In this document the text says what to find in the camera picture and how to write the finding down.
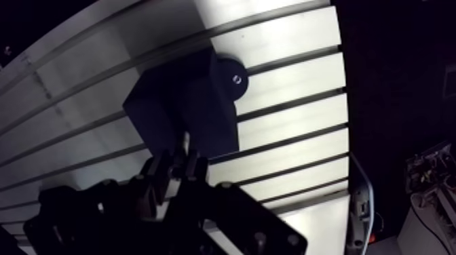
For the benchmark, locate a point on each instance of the pale holed strip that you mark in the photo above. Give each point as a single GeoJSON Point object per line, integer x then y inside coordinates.
{"type": "Point", "coordinates": [361, 206]}

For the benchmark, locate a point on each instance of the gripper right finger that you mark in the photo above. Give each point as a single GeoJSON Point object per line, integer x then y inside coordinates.
{"type": "Point", "coordinates": [242, 220]}

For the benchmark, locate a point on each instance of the dark blue-grey block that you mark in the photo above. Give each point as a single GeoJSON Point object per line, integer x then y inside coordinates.
{"type": "Point", "coordinates": [185, 107]}

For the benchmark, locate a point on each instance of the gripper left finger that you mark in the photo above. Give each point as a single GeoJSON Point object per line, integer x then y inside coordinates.
{"type": "Point", "coordinates": [89, 213]}

